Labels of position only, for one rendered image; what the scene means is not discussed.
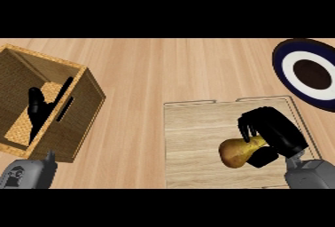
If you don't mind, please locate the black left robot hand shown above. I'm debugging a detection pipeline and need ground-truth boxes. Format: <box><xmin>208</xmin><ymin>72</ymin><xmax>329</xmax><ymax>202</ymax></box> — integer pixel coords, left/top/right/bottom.
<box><xmin>26</xmin><ymin>76</ymin><xmax>75</xmax><ymax>146</ymax></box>

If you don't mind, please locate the yellow-brown pear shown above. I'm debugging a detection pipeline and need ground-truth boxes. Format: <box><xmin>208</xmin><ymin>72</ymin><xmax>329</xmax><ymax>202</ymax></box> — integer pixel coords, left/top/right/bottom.
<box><xmin>217</xmin><ymin>135</ymin><xmax>270</xmax><ymax>169</ymax></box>

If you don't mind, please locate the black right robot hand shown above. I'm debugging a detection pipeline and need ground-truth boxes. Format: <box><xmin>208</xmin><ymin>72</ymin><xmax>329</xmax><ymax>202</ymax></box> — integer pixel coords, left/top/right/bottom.
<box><xmin>236</xmin><ymin>106</ymin><xmax>310</xmax><ymax>169</ymax></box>

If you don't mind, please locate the brown wicker box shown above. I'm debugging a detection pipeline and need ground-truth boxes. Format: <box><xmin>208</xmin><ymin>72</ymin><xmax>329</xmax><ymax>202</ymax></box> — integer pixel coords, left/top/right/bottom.
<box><xmin>0</xmin><ymin>43</ymin><xmax>107</xmax><ymax>164</ymax></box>

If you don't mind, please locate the dark blue and white plate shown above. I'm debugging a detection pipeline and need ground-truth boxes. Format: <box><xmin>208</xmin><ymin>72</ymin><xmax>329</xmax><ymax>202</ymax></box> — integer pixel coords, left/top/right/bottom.
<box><xmin>271</xmin><ymin>38</ymin><xmax>335</xmax><ymax>113</ymax></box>

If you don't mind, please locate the pale wooden tray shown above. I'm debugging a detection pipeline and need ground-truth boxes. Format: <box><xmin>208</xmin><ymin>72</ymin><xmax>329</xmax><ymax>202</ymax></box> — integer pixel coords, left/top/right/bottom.
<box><xmin>164</xmin><ymin>95</ymin><xmax>321</xmax><ymax>190</ymax></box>

